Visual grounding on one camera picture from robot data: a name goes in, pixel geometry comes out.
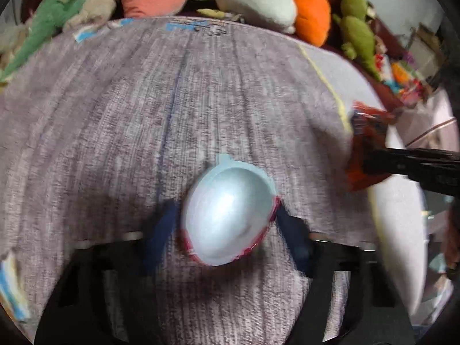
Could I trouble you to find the white plastic jelly cup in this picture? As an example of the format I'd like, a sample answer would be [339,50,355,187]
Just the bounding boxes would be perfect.
[181,154,280,266]

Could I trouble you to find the orange Ovaltine snack packet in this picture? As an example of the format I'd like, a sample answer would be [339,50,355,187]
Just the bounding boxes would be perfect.
[345,101,396,191]

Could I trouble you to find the plaid pink teal blanket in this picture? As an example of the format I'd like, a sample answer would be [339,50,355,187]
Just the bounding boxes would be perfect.
[395,87,459,152]

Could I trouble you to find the dark red leather sofa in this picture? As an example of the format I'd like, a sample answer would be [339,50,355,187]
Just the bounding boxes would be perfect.
[20,0,405,111]

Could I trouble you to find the colourful toys on sofa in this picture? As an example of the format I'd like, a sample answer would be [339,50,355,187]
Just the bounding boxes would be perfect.
[374,36,430,108]

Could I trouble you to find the grey wood-pattern tablecloth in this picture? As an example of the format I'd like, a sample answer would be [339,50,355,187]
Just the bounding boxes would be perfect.
[0,16,429,345]

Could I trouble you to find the cardboard box on shelf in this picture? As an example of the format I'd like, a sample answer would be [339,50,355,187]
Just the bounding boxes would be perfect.
[408,23,444,78]

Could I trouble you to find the olive green dinosaur plush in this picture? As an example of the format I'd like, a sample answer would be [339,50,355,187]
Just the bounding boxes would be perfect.
[332,0,380,81]

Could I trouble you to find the orange carrot bunny plush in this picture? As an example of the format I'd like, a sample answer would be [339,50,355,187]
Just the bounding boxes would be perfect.
[293,0,331,47]

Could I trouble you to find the white duck plush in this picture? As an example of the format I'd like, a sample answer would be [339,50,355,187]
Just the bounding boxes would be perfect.
[194,0,297,34]

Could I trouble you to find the green dinosaur plush left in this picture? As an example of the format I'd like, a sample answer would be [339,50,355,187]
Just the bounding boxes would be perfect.
[1,0,85,82]

